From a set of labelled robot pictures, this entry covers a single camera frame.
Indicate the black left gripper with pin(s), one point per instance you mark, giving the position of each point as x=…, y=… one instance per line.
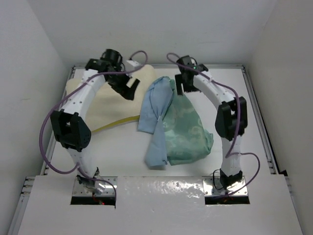
x=127, y=92

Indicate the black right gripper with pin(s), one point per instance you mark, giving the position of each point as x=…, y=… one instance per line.
x=179, y=81

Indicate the cream quilted pillow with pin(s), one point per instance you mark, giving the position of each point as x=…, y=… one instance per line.
x=99, y=105

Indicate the blue and green pillowcase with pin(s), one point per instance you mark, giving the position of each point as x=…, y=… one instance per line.
x=178, y=135

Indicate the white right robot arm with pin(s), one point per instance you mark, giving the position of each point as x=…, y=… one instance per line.
x=231, y=118

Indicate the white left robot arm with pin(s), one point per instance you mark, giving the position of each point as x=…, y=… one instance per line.
x=69, y=123

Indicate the white front cover board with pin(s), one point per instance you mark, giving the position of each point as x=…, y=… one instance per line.
x=159, y=206

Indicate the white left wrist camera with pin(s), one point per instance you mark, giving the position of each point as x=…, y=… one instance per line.
x=131, y=65

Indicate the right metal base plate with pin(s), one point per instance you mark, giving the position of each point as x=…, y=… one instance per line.
x=212, y=187

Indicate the metal base plate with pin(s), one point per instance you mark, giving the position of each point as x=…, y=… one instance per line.
x=84, y=187
x=212, y=187

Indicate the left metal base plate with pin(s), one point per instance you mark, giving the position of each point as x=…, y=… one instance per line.
x=84, y=187

